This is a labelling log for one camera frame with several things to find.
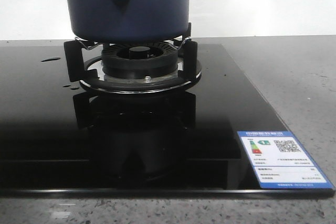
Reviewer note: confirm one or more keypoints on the black glass gas cooktop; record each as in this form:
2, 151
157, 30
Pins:
59, 141

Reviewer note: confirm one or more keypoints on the black gas burner head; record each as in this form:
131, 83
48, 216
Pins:
136, 61

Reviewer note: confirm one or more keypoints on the dark blue cooking pot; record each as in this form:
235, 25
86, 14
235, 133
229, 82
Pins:
117, 21

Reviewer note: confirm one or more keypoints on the blue white energy label sticker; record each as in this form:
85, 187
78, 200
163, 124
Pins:
280, 162

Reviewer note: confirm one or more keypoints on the black metal pot support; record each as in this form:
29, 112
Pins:
90, 75

